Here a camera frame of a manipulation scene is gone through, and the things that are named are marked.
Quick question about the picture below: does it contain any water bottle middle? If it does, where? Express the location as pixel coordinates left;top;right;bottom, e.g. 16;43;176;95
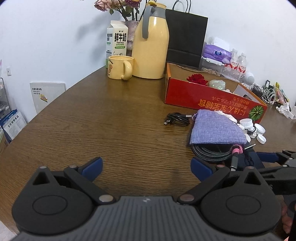
235;53;247;80

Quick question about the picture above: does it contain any clear container with seeds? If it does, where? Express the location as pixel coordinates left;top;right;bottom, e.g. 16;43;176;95
199;57;224;76

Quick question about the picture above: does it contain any white cable bundle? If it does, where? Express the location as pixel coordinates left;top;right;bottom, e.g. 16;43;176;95
262;86;278;105

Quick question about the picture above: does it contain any purple tissue pack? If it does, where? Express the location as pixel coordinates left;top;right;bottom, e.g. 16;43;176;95
202;37;232;64

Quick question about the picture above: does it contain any colourful snack packet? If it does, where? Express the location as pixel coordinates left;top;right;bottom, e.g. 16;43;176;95
274;82;289;105

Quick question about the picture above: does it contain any white robot figurine speaker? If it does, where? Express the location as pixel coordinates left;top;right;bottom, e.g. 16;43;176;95
241;71;255;89

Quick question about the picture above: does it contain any person's right hand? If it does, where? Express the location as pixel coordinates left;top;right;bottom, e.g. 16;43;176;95
281;201;293;234

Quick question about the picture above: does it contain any white ribbed bottle cap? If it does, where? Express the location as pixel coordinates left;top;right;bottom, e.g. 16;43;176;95
239;118;253;130

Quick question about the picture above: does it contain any water bottle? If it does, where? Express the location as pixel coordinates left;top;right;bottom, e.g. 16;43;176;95
223;48;238;77
235;53;247;80

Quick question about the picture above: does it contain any water bottle left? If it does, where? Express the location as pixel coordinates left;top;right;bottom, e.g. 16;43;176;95
223;48;238;77

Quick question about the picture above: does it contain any red fabric flower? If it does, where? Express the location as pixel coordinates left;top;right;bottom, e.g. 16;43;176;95
187;74;208;85

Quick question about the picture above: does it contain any black usb cable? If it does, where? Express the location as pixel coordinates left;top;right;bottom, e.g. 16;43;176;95
163;112;193;127

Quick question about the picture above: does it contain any black charger cable bundle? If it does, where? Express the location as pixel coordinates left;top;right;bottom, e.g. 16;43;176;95
250;83;265;98

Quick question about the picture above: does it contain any white power adapter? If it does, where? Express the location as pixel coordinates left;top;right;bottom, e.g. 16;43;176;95
287;105;296;120

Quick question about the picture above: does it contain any purple fabric pouch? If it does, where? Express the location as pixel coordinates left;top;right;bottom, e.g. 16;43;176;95
190;109;247;145

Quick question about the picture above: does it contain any white milk carton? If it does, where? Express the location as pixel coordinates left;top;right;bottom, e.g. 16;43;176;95
106;20;128;67

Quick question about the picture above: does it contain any yellow ceramic mug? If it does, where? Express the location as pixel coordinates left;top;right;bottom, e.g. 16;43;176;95
107;55;134;80

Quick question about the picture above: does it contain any crumpled white paper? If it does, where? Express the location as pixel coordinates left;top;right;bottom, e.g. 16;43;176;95
276;102;290;118

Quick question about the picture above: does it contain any black paper shopping bag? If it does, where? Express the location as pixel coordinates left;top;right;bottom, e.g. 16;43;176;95
166;1;208;69

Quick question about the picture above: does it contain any dried pink flower bouquet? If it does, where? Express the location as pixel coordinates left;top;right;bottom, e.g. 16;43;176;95
94;0;142;56

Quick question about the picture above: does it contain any yellow thermos jug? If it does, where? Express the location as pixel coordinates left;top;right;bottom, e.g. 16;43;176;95
132;1;169;79

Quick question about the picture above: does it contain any red cardboard pumpkin box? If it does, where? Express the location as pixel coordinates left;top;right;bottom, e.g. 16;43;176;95
165;63;267;123

